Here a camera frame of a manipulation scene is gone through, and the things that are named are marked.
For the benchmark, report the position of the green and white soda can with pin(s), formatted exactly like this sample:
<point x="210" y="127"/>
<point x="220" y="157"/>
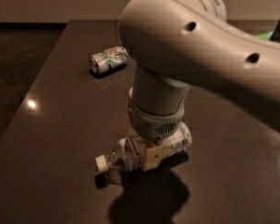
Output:
<point x="108" y="59"/>

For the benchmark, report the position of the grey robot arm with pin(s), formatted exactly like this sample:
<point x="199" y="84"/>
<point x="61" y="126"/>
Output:
<point x="182" y="43"/>

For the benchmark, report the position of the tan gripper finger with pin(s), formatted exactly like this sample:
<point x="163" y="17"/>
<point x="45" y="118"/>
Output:
<point x="152" y="153"/>

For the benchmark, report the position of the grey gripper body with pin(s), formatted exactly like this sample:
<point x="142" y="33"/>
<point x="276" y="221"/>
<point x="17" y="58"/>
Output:
<point x="152" y="125"/>

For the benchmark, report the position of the clear blue-label plastic bottle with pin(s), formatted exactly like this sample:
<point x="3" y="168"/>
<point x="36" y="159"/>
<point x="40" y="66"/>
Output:
<point x="126" y="156"/>

